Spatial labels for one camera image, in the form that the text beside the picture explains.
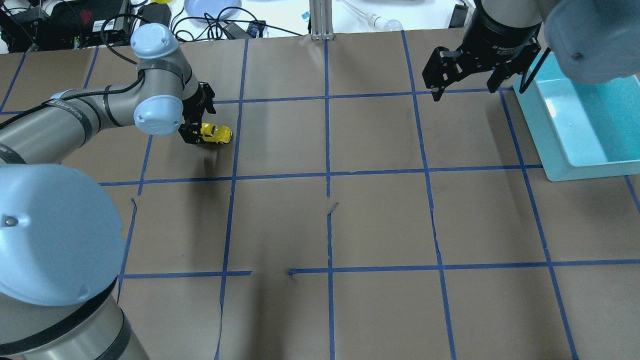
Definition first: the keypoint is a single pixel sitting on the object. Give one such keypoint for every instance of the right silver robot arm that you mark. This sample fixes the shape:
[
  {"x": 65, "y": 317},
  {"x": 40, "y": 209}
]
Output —
[{"x": 593, "y": 42}]

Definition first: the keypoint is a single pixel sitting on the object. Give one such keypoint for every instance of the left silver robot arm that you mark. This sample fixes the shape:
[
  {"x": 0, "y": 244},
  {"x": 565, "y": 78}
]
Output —
[{"x": 60, "y": 238}]

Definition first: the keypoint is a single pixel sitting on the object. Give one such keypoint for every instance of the yellow toy beetle car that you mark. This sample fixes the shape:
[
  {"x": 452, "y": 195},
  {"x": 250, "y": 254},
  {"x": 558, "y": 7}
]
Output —
[{"x": 216, "y": 134}]

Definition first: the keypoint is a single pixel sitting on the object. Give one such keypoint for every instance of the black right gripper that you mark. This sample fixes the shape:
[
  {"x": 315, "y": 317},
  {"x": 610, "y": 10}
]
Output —
[{"x": 499, "y": 36}]

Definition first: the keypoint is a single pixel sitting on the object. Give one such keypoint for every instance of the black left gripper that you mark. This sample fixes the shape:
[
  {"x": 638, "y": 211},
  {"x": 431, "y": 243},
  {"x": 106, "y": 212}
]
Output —
[{"x": 196, "y": 113}]

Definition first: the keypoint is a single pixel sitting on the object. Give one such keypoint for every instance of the blue plate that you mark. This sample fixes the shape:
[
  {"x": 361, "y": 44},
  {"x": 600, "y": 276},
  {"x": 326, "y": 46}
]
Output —
[{"x": 222, "y": 9}]

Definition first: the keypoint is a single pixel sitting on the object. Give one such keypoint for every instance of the teal plastic bin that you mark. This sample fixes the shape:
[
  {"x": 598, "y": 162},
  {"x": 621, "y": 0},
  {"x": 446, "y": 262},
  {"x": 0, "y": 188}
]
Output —
[{"x": 583, "y": 131}]

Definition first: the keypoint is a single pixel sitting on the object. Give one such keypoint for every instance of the aluminium frame post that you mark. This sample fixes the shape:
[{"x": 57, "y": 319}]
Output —
[{"x": 321, "y": 20}]

